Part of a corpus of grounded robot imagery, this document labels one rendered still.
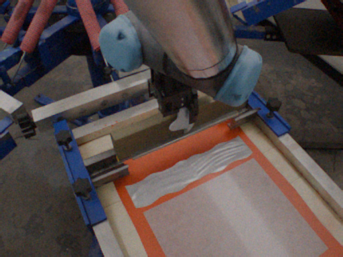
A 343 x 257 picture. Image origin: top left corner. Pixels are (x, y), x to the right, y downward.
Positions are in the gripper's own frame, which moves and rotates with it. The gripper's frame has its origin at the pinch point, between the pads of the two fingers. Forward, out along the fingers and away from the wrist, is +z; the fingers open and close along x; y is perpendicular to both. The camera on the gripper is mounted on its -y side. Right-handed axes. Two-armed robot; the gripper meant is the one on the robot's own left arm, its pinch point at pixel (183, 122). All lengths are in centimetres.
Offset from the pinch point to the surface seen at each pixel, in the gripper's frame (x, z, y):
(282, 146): 12.5, 11.2, -25.5
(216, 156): 5.5, 12.9, -7.6
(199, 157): 3.5, 13.0, -3.7
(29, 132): -22.6, 7.3, 36.4
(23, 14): -75, -3, 28
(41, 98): -155, 104, 39
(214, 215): 19.4, 13.7, 2.0
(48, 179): -81, 109, 51
